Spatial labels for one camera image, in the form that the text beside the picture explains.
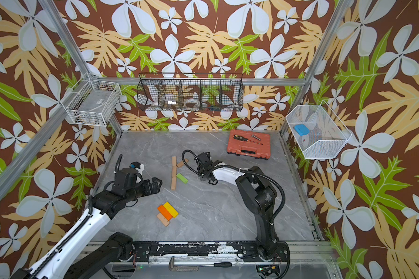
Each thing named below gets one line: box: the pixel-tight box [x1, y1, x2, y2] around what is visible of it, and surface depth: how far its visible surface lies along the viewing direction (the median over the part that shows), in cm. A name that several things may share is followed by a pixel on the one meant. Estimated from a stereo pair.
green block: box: [176, 173, 188, 184], surface depth 99 cm
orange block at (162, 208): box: [157, 204, 173, 221], surface depth 86 cm
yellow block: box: [162, 201, 180, 218], surface depth 88 cm
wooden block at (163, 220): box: [155, 212, 171, 227], surface depth 84 cm
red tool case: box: [226, 129, 271, 160], surface depth 109 cm
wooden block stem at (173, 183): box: [171, 176, 177, 191], surface depth 96 cm
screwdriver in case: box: [233, 134, 264, 145], surface depth 110 cm
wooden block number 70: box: [171, 165, 177, 178], surface depth 101 cm
